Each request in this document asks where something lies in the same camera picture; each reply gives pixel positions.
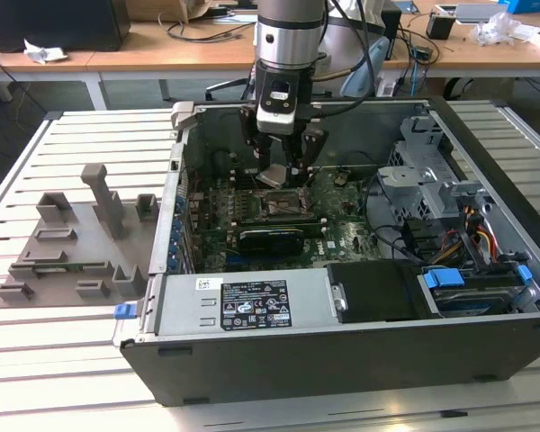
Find small black box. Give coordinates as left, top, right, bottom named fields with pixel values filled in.
left=425, top=11, right=456, bottom=41

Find black drive cover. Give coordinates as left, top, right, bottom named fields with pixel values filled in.
left=326, top=259, right=437, bottom=325

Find silver drive cage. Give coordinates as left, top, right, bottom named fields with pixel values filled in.
left=376, top=114, right=496, bottom=224

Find tall black box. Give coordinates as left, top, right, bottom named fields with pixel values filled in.
left=381, top=0, right=402, bottom=62

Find green RAM stick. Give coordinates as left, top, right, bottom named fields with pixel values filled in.
left=31, top=262, right=107, bottom=274

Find RAM slot white clips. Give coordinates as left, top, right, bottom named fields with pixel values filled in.
left=228, top=217, right=329, bottom=229

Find crumpled white paper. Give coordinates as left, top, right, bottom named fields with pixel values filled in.
left=22, top=38, right=68, bottom=65

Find hard disk in blue carrier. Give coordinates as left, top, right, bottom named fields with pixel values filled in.
left=416, top=265, right=535, bottom=320

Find black computer tower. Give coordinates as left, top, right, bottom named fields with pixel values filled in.
left=0, top=0, right=131, bottom=53

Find crumpled clear plastic bag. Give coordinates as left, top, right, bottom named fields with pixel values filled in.
left=471, top=11, right=526, bottom=47

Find blue box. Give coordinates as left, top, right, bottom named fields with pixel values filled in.
left=497, top=0, right=540, bottom=17

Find black graphics card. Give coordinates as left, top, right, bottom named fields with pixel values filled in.
left=236, top=226, right=306, bottom=258

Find metal socket cover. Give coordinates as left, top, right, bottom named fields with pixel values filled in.
left=298, top=173, right=320, bottom=215

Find yellow red wire bundle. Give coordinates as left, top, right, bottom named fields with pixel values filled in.
left=459, top=202, right=500, bottom=266

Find brown cardboard box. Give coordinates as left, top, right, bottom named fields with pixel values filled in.
left=128, top=0, right=217, bottom=24

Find silver CPU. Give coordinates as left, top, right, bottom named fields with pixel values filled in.
left=256, top=164, right=290, bottom=189

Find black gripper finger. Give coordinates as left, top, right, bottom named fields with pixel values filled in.
left=238, top=105, right=275, bottom=171
left=282, top=126, right=330, bottom=188

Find silver power supply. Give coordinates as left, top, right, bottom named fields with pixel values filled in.
left=155, top=268, right=343, bottom=338

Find grey parts rack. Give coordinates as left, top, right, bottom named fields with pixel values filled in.
left=0, top=162, right=161, bottom=311

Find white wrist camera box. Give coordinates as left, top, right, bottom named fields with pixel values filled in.
left=256, top=78, right=298, bottom=135

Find black chair base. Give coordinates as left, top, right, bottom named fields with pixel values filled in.
left=204, top=76, right=256, bottom=104

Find open black PC case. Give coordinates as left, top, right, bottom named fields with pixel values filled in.
left=112, top=94, right=540, bottom=409

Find CPU socket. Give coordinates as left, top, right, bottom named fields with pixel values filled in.
left=260, top=187, right=316, bottom=218

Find green motherboard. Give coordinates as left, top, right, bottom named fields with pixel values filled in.
left=186, top=168, right=388, bottom=274

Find wooden desk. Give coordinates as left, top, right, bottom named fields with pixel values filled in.
left=0, top=0, right=540, bottom=112

